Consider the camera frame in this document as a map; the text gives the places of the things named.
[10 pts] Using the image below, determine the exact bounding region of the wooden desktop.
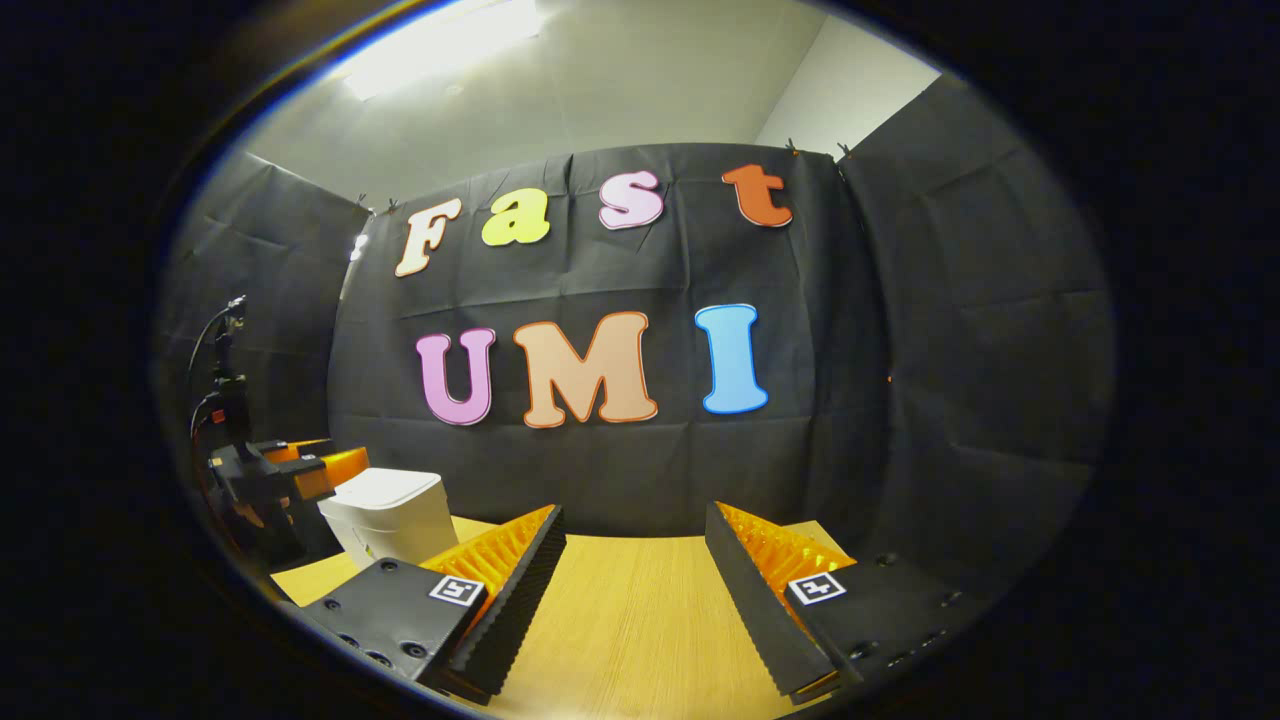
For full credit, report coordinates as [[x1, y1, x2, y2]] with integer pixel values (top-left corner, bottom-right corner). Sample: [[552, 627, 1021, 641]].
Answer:
[[270, 515, 851, 720]]

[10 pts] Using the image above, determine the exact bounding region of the black backdrop cloth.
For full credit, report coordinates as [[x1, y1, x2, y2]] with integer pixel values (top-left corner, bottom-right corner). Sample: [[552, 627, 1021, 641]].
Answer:
[[155, 75, 1116, 601]]

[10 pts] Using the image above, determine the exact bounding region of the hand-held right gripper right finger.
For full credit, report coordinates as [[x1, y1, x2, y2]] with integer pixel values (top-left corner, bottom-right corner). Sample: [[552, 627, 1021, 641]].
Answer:
[[705, 500, 986, 701]]

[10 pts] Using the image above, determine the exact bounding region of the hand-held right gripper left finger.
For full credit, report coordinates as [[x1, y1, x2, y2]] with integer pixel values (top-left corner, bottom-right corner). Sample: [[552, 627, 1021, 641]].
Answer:
[[300, 503, 568, 706]]

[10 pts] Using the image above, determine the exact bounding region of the white desktop garbage bin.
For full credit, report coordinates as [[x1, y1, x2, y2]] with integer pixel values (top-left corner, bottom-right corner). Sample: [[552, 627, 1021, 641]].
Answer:
[[318, 467, 460, 571]]

